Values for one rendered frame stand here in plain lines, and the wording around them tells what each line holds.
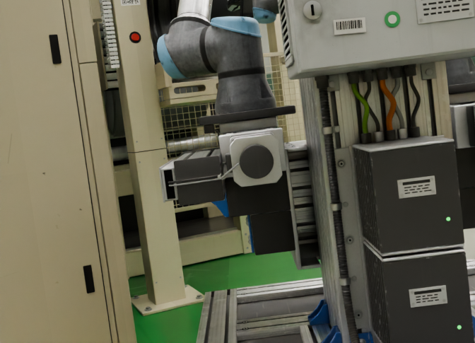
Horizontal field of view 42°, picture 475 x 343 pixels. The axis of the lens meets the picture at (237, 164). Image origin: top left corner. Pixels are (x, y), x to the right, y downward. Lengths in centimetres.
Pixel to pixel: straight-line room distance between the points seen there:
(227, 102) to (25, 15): 58
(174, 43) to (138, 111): 92
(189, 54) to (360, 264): 67
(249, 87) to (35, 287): 76
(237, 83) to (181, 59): 16
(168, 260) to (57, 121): 101
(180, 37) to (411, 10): 72
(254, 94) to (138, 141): 105
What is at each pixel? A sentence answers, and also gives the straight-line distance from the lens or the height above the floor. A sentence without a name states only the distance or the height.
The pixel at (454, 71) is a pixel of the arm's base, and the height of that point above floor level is 75.
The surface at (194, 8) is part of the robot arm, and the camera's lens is 163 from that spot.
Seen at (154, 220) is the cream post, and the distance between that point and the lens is 249.
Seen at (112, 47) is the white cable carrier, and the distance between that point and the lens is 248.
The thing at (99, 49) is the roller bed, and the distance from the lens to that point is 289.
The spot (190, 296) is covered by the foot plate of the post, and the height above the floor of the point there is 1.
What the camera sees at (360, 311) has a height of 31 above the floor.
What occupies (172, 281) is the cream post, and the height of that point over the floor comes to 9.
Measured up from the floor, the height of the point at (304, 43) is 81.
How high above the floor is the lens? 71
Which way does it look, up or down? 4 degrees down
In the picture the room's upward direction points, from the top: 7 degrees counter-clockwise
